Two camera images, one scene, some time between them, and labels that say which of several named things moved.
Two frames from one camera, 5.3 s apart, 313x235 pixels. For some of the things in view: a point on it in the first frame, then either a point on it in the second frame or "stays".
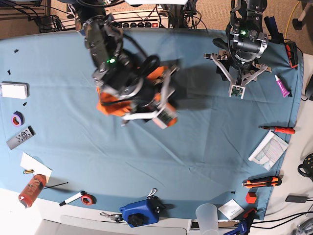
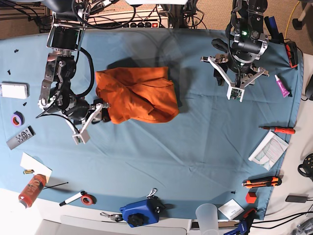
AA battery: (28, 171) stays
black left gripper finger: (252, 72) → (253, 82)
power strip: (142, 23) stays
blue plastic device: (143, 212) stays
